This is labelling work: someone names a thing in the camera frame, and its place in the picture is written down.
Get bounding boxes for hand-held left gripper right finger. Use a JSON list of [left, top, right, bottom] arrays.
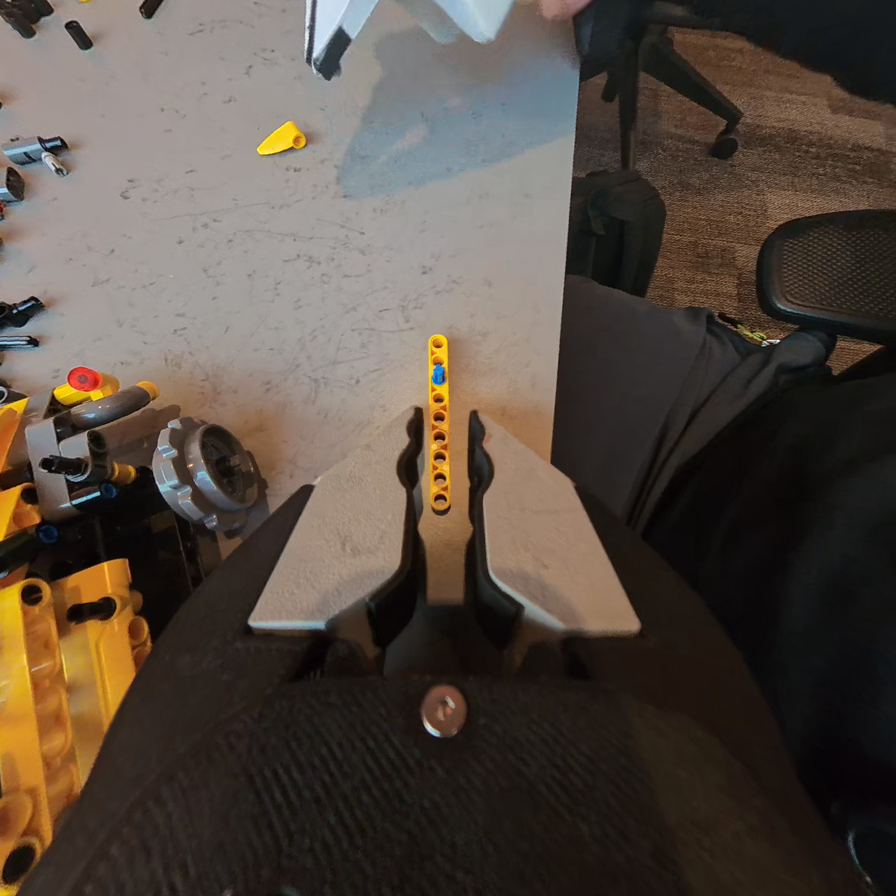
[[468, 409, 643, 667]]

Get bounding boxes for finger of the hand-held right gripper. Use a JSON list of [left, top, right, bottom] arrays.
[[405, 0, 517, 45], [304, 0, 380, 81]]

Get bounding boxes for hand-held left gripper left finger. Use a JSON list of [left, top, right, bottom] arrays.
[[247, 406, 426, 662]]

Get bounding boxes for yellow perforated beam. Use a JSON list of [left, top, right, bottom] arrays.
[[427, 334, 452, 513]]

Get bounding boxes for yellow toy block vehicle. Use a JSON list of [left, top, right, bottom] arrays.
[[0, 365, 270, 893]]

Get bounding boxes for pile of small dark pieces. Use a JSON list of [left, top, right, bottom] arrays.
[[0, 0, 165, 351]]

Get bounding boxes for yellow wedge piece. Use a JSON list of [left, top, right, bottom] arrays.
[[256, 121, 308, 156]]

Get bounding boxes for black swivel office chair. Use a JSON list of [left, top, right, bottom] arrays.
[[573, 0, 745, 171]]

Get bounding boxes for person's leg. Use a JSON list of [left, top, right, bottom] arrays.
[[552, 275, 837, 533]]

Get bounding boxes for person's torso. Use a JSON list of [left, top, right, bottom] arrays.
[[640, 346, 896, 896]]

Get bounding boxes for black bag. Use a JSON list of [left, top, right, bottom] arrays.
[[568, 169, 667, 296]]

